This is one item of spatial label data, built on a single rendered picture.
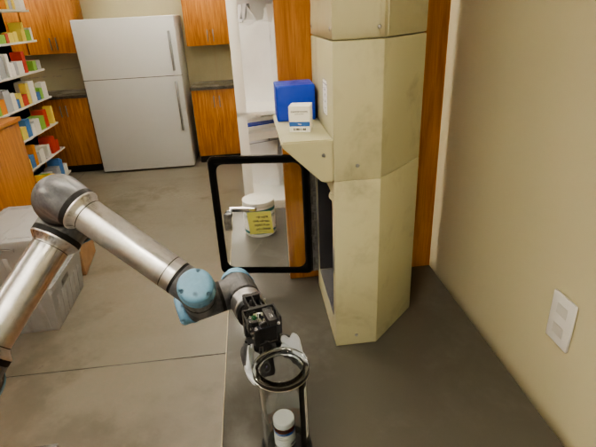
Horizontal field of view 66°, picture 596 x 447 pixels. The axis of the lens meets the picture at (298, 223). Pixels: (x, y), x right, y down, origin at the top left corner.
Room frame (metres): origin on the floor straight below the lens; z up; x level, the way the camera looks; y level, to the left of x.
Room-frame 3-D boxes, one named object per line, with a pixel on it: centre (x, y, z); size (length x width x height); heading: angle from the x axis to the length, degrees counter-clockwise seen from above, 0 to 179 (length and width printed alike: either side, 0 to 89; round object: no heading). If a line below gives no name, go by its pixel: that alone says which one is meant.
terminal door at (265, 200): (1.32, 0.11, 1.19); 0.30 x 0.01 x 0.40; 85
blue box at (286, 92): (1.25, -0.01, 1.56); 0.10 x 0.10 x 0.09; 5
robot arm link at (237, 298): (0.89, 0.12, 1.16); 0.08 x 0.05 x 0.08; 110
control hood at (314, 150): (1.15, -0.02, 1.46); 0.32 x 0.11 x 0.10; 5
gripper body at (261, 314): (0.81, 0.09, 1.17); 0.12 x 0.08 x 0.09; 20
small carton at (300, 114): (1.10, -0.02, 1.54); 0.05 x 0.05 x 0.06; 80
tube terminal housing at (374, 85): (1.17, -0.20, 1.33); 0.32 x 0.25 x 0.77; 5
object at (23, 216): (2.66, 1.74, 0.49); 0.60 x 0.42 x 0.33; 5
